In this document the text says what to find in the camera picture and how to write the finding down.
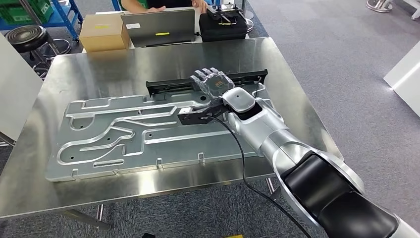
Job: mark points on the person's left hand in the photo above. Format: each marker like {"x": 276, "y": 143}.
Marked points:
{"x": 201, "y": 6}

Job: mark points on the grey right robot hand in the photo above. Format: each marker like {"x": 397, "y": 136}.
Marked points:
{"x": 213, "y": 83}

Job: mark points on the person's right hand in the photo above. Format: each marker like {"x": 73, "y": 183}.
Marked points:
{"x": 157, "y": 9}

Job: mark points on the black plastic panel part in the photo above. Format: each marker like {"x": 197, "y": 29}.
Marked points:
{"x": 170, "y": 86}

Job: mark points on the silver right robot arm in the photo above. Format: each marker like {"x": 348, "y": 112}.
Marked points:
{"x": 262, "y": 131}

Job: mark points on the stainless steel workbench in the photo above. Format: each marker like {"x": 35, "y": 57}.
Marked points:
{"x": 82, "y": 197}

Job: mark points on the grey laptop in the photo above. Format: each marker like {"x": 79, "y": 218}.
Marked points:
{"x": 157, "y": 23}

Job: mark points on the black silver tool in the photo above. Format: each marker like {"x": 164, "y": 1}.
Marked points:
{"x": 224, "y": 14}

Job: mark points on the person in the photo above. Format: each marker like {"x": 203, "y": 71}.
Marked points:
{"x": 131, "y": 5}

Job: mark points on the black case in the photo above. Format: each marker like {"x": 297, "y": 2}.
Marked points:
{"x": 223, "y": 31}

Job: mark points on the cardboard box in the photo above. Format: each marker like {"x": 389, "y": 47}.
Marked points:
{"x": 101, "y": 33}

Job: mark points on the aluminium fixture plate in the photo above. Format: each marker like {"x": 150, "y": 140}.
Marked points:
{"x": 164, "y": 148}

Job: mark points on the black round stool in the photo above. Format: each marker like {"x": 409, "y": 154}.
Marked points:
{"x": 26, "y": 37}

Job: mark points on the green plastic crate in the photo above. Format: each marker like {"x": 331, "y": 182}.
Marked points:
{"x": 19, "y": 11}

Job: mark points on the yellow floor tape square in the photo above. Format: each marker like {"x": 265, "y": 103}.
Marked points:
{"x": 233, "y": 236}

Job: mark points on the white panel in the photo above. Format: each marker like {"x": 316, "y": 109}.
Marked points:
{"x": 16, "y": 98}

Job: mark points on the chrome stool base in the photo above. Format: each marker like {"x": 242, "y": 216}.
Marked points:
{"x": 379, "y": 6}

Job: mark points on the white platform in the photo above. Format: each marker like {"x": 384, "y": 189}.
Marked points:
{"x": 407, "y": 75}

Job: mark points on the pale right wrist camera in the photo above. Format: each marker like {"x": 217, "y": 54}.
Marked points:
{"x": 185, "y": 111}

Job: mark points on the blue cart frame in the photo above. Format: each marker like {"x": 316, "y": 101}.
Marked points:
{"x": 70, "y": 16}

